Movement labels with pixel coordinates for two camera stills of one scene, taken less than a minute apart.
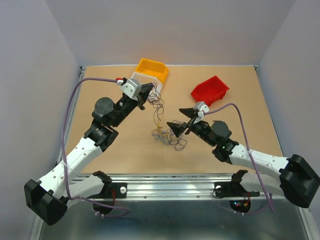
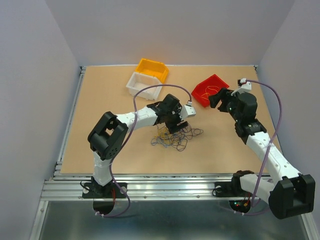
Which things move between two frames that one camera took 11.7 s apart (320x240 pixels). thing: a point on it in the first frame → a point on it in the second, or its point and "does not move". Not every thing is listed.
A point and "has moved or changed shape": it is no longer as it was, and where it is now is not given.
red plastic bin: [210, 91] does not move
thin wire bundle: [172, 134] has moved or changed shape
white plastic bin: [155, 92] does not move
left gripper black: [146, 88] → [172, 127]
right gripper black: [190, 113] → [224, 95]
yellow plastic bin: [157, 69] does not move
